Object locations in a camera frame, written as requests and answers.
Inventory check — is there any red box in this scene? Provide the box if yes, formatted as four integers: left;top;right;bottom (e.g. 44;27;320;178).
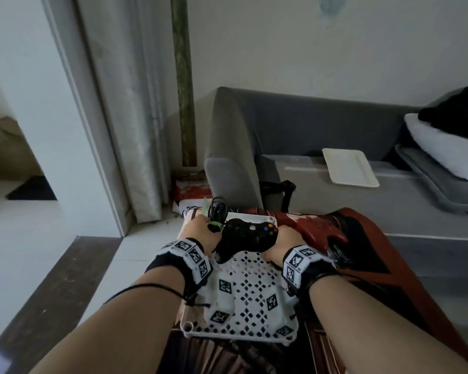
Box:
173;178;213;204

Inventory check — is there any wrist band with markers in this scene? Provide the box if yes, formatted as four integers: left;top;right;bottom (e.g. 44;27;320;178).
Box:
146;237;215;299
282;245;341;299

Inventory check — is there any grey curtain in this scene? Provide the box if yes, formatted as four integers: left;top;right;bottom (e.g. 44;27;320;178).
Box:
75;0;171;224

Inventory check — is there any white perforated plastic basket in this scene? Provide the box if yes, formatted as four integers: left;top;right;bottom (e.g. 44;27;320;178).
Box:
179;213;302;346

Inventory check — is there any red and black cloth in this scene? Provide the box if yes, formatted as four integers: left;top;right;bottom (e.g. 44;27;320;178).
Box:
245;207;468;374

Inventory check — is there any grey cushion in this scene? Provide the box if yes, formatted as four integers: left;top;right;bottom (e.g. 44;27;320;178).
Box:
395;145;468;213

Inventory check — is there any black floor mat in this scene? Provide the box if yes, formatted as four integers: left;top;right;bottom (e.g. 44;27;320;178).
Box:
5;175;58;202

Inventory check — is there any black strap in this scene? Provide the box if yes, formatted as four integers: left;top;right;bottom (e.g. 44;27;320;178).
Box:
260;180;297;213

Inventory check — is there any white door frame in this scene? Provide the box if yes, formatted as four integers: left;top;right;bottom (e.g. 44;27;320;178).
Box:
39;0;134;238

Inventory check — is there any black game controller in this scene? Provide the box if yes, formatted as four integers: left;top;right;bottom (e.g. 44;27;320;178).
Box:
215;218;279;264

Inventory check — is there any brown cardboard box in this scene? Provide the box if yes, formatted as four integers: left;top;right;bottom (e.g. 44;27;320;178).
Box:
0;117;44;183

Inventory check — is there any person's left hand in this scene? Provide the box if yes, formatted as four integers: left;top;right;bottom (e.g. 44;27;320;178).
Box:
179;214;223;254

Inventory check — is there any grey sofa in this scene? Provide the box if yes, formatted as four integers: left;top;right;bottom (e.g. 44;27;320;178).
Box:
204;86;468;343

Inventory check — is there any person's right hand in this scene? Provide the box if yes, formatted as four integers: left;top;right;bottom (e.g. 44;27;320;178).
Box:
263;225;309;268

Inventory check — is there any black pillow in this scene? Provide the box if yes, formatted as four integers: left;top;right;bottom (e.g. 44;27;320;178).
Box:
418;82;468;143

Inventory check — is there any white rectangular tray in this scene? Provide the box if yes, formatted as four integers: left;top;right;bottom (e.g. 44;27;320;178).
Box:
322;148;380;188

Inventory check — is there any left wrist band with markers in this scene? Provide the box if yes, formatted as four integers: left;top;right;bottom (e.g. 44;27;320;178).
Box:
146;237;215;299

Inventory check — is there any white pillow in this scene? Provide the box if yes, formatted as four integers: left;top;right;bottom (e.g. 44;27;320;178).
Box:
404;113;468;182

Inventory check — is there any thin black string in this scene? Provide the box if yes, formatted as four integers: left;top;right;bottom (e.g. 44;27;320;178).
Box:
103;283;211;308

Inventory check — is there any black cable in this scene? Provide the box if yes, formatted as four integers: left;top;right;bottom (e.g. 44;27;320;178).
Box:
207;197;229;233

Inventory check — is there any person's left forearm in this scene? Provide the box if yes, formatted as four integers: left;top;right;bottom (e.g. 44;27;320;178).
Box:
29;265;189;374

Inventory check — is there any right wrist band with markers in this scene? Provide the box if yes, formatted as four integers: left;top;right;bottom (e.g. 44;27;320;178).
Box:
282;245;341;299

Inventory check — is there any person's right forearm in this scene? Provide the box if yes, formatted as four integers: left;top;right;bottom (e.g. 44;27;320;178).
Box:
307;274;468;374

